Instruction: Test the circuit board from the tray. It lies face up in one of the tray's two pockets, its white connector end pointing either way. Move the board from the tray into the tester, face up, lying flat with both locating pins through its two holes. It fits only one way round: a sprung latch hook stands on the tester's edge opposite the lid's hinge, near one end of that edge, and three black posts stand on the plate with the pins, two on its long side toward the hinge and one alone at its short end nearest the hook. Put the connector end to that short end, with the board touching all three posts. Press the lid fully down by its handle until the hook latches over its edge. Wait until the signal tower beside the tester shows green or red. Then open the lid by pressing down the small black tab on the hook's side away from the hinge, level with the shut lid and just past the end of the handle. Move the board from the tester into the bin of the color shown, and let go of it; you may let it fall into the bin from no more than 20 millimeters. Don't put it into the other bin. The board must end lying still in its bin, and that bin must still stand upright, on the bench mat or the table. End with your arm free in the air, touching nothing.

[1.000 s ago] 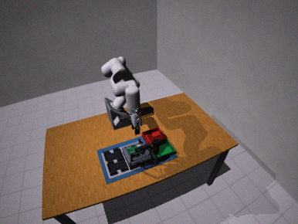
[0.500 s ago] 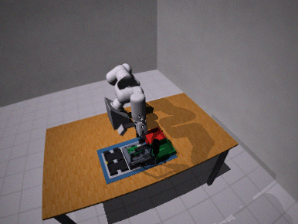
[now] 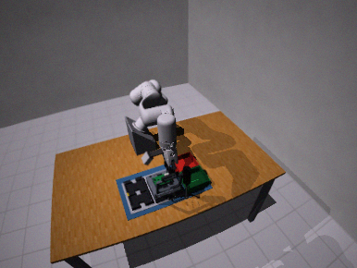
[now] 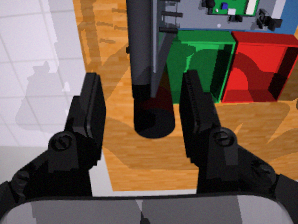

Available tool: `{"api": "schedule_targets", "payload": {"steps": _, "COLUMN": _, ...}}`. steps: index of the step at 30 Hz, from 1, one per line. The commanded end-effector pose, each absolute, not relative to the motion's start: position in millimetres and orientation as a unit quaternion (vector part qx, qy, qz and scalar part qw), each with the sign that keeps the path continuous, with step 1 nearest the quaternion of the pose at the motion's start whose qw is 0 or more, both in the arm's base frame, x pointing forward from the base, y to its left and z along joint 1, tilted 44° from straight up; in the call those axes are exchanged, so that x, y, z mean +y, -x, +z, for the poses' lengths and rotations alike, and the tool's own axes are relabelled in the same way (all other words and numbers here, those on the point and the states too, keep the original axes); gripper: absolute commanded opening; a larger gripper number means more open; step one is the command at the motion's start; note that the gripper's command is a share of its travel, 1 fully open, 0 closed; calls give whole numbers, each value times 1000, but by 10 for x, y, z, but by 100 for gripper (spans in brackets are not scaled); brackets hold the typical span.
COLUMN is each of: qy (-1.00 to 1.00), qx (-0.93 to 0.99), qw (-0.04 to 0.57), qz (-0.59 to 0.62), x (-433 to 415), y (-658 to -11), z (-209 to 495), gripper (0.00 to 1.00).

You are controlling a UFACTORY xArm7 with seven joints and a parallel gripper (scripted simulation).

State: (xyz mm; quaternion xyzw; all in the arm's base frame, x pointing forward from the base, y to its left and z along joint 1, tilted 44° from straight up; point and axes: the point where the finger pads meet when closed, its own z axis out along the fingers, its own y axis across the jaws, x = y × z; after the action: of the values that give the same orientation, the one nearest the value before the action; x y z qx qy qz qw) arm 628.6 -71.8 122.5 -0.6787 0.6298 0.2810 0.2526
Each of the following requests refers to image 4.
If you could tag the green circuit board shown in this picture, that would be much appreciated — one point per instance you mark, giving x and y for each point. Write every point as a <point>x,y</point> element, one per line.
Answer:
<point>235,7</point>

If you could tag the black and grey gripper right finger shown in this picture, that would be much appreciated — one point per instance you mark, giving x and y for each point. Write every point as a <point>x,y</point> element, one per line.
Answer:
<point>215,150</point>

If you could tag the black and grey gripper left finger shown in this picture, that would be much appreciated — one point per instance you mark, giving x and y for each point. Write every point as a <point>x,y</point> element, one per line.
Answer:
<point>64,167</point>

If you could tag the green open-top bin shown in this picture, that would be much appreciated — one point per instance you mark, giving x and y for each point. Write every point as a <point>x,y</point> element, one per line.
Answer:
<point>207,51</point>

